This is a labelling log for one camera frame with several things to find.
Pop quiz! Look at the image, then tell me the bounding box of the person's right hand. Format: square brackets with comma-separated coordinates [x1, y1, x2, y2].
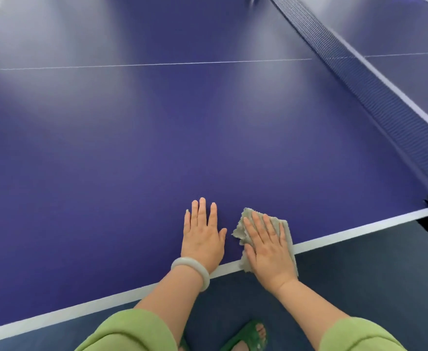
[243, 212, 299, 295]

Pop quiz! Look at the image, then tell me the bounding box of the person's left hand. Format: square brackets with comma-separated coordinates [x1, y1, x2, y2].
[181, 197, 228, 274]

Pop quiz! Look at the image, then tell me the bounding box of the grey cleaning cloth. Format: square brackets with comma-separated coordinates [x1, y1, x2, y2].
[231, 207, 299, 277]

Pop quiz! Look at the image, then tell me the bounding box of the person's right forearm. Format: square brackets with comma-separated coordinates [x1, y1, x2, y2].
[274, 279, 350, 350]

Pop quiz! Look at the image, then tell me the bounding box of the person's left forearm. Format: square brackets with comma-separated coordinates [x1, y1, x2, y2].
[133, 270, 204, 344]

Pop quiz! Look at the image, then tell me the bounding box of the person's right foot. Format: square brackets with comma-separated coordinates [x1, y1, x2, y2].
[232, 323, 268, 351]

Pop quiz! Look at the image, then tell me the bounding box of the blue table tennis table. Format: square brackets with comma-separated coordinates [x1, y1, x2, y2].
[0, 0, 428, 346]

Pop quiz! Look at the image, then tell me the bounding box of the dark table tennis net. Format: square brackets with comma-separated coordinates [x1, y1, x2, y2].
[269, 0, 428, 200]

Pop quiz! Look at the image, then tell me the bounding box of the green right slipper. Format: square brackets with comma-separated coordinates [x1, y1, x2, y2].
[219, 319, 269, 351]

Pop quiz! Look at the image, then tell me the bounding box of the green right sleeve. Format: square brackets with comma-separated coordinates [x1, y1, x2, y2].
[318, 317, 408, 351]

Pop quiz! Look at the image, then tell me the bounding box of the white jade bracelet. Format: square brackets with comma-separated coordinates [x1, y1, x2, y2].
[170, 256, 211, 292]

